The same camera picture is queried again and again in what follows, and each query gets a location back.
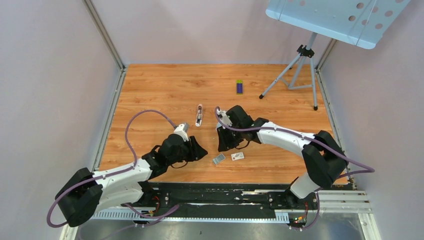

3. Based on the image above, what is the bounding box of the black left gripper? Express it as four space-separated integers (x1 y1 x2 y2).
167 135 208 166

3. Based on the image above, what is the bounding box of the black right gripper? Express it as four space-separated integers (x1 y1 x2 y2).
217 123 244 153

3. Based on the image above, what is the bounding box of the white staple box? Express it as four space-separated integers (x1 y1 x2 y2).
231 152 245 161

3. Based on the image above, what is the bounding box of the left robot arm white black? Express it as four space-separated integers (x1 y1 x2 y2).
54 133 208 227

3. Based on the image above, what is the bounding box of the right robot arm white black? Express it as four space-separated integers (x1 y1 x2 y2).
214 105 348 209

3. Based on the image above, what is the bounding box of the purple green small block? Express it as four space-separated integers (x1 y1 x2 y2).
236 79 244 95

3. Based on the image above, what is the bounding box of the grey tripod stand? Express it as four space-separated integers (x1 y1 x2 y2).
258 32 318 111

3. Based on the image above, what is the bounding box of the light blue perforated tray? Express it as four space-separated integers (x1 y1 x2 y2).
265 0 409 50

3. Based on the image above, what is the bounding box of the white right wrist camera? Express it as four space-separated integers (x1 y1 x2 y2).
216 110 232 129

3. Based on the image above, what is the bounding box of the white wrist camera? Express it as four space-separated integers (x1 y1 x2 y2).
173 122 189 142
216 110 232 129

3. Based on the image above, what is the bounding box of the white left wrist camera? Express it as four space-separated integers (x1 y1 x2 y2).
173 122 189 142

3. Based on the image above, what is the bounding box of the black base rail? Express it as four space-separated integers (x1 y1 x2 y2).
71 181 372 224

